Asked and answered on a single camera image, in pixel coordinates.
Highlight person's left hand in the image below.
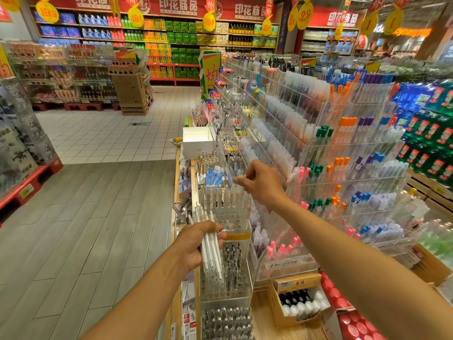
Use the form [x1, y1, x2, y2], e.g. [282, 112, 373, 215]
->
[172, 221, 229, 275]

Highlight person's right hand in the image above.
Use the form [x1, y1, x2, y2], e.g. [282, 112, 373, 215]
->
[234, 160, 290, 211]

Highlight clear pen bundle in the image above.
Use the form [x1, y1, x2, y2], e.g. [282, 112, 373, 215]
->
[194, 205, 226, 281]

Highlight clear acrylic pen display tower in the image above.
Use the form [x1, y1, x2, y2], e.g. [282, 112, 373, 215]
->
[194, 184, 257, 340]

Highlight large tiered acrylic pen rack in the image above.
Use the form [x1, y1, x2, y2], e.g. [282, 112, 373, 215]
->
[212, 56, 433, 282]

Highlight person's left forearm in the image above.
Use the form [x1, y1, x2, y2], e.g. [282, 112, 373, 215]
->
[81, 262, 199, 340]

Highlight white square box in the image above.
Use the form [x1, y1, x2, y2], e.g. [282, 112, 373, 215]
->
[181, 126, 215, 162]

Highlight wooden glue display stand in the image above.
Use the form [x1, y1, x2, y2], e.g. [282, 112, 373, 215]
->
[164, 145, 453, 340]

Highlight cardboard box of white glue sticks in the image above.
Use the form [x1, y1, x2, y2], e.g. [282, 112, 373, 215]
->
[269, 274, 332, 329]

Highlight bunch of blue-cap pens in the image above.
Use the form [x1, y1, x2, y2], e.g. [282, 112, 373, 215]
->
[205, 166, 226, 187]

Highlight row of hanging stationery packets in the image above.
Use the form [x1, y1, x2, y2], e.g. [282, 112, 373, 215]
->
[172, 159, 199, 234]

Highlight green yellow promo sign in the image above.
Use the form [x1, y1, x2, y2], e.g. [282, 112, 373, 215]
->
[200, 49, 224, 96]

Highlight tray of red-capped glue sticks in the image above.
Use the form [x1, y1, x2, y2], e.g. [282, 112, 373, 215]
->
[320, 272, 351, 310]
[338, 311, 386, 340]

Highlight distant aisle shelves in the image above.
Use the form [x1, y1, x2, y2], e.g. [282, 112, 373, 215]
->
[299, 25, 358, 60]

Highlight stack of blue packets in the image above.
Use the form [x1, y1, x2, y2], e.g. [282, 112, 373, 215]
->
[393, 83, 433, 114]

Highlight red low goods shelf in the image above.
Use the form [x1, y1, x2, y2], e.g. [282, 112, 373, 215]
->
[32, 102, 121, 112]
[0, 158, 63, 227]

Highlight row of pale green bottles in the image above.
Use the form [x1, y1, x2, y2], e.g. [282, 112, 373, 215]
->
[418, 219, 453, 270]

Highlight row of black white boxes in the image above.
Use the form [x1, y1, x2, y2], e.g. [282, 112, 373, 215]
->
[0, 77, 59, 199]

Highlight yellow green price card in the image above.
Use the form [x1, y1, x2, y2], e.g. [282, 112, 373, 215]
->
[0, 44, 15, 79]

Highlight row of hanging yellow tags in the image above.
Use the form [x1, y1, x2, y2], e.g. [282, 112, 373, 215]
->
[34, 0, 410, 40]

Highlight wall shelves of coloured bottles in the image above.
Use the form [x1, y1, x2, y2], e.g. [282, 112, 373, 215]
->
[35, 10, 280, 85]

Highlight red wall sign band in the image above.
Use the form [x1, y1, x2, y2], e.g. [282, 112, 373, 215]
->
[46, 0, 284, 24]

